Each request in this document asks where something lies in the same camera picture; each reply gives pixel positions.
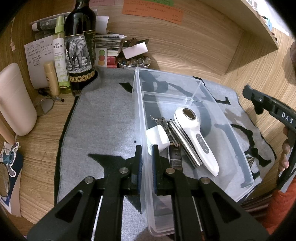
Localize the pale pink card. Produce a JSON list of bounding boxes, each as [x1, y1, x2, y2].
[[122, 42, 148, 59]]

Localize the beige rounded container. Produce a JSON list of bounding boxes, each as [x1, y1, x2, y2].
[[0, 62, 37, 137]]

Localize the rolled printed paper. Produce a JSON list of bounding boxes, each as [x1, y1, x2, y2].
[[31, 16, 67, 32]]

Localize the beige tube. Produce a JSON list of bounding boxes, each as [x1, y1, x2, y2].
[[44, 61, 60, 96]]

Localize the blue cartoon sticker card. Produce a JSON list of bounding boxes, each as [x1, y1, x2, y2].
[[0, 141, 23, 218]]

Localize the dark wine bottle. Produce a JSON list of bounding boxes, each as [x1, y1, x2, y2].
[[63, 0, 98, 96]]

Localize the yellow-green spray bottle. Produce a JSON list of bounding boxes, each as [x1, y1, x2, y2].
[[53, 16, 71, 94]]

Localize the bowl of stones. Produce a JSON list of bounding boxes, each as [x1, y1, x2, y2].
[[117, 56, 152, 69]]

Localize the orange sticky note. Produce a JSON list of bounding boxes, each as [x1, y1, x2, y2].
[[121, 0, 184, 25]]

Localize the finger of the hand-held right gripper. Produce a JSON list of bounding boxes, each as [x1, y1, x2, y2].
[[243, 85, 276, 114]]

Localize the white charger plug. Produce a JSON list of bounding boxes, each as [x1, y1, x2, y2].
[[146, 125, 171, 154]]

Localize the white handheld massager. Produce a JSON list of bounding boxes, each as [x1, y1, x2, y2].
[[173, 108, 220, 177]]

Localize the stack of books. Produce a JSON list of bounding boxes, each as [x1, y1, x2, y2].
[[92, 32, 127, 68]]

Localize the clear plastic box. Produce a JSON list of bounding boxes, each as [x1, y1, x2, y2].
[[132, 67, 255, 237]]

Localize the wooden shelf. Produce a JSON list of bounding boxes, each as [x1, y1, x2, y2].
[[240, 0, 292, 50]]

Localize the eyeglasses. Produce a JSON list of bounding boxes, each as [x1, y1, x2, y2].
[[35, 97, 56, 117]]

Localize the grey mat with black letters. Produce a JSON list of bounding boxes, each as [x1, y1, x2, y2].
[[54, 67, 277, 241]]

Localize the person's right hand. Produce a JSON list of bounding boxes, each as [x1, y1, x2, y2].
[[279, 127, 292, 172]]

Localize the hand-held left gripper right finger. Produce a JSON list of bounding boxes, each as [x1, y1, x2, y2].
[[151, 145, 270, 241]]

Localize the person's right forearm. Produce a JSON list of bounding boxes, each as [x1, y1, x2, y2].
[[259, 176, 296, 234]]

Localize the white handwritten note paper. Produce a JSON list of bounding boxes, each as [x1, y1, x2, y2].
[[24, 36, 56, 88]]

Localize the pink sticky note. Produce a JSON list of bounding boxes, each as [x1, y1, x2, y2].
[[89, 0, 116, 6]]

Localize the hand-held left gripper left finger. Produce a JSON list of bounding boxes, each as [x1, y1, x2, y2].
[[28, 145, 142, 241]]

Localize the silver flashlight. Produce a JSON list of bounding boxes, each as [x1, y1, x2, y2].
[[171, 122, 203, 167]]

